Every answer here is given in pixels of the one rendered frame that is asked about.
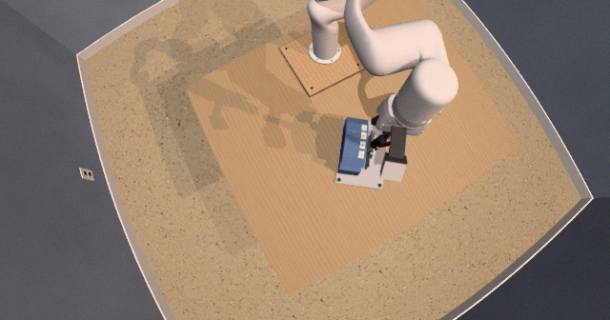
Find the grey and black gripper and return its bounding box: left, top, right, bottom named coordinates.
left=371, top=94, right=432, bottom=139

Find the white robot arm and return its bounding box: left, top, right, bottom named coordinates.
left=307, top=0, right=458, bottom=182

